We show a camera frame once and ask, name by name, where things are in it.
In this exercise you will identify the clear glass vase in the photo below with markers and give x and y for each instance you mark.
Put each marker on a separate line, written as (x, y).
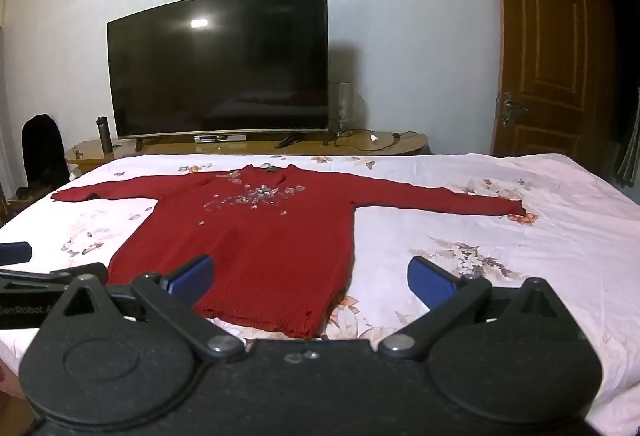
(342, 109)

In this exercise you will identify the wooden television cabinet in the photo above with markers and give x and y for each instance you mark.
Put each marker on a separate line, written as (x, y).
(345, 150)

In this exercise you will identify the dark curtain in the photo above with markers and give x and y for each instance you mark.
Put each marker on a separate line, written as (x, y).
(630, 146)

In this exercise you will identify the black curved television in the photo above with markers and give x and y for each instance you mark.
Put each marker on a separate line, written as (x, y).
(220, 66)

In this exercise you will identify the red knitted sweater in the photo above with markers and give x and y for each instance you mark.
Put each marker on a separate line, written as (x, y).
(280, 246)

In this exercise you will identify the dark thermos bottle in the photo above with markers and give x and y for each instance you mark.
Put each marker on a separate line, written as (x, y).
(105, 136)

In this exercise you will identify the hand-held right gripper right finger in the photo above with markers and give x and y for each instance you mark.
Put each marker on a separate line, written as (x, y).
(429, 280)

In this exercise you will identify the floral white bed sheet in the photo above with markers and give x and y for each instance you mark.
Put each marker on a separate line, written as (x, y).
(550, 241)

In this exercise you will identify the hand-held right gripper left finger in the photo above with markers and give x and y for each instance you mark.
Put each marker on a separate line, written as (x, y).
(192, 280)

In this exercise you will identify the grey set-top box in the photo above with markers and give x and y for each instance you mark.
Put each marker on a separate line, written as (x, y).
(220, 138)

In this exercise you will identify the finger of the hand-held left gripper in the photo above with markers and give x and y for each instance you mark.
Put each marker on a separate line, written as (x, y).
(14, 252)
(55, 277)

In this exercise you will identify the black remote control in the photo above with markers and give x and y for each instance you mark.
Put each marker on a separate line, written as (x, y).
(289, 141)

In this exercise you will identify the brown wooden door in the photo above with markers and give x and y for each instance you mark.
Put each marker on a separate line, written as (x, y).
(545, 56)

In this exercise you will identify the black chair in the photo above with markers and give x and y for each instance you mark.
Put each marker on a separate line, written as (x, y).
(42, 151)

